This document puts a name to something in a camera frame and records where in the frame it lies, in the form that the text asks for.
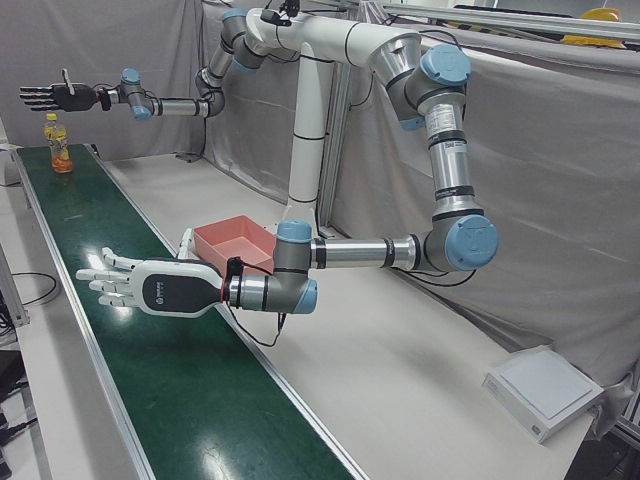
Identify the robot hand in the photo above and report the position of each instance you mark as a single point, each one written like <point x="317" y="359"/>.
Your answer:
<point x="75" y="97"/>
<point x="170" y="290"/>

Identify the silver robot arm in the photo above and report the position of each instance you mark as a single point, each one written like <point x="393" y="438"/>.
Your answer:
<point x="175" y="107"/>
<point x="450" y="165"/>

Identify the pink plastic basket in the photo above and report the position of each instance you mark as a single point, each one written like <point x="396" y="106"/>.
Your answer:
<point x="235" y="247"/>

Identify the yellow orange drink bottle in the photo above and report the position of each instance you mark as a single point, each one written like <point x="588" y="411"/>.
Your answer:
<point x="60" y="150"/>

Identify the grey fabric curtain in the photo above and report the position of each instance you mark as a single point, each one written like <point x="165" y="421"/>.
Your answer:
<point x="550" y="225"/>
<point x="125" y="40"/>

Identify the green belt conveyor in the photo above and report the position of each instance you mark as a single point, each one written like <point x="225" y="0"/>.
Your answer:
<point x="175" y="375"/>

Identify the white conveyor control box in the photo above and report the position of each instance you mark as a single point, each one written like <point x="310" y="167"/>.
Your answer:
<point x="7" y="167"/>

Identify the white robot torso column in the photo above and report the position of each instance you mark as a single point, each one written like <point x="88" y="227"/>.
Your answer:
<point x="307" y="150"/>

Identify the white flat box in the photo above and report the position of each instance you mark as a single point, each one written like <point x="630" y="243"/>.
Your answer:
<point x="545" y="390"/>

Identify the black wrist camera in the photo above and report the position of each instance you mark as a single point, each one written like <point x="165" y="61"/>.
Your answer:
<point x="105" y="100"/>
<point x="234" y="267"/>

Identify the aluminium profile post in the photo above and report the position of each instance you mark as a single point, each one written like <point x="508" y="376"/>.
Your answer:
<point x="16" y="300"/>

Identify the black torso-mounted camera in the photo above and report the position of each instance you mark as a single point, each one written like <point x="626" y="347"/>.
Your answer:
<point x="274" y="16"/>

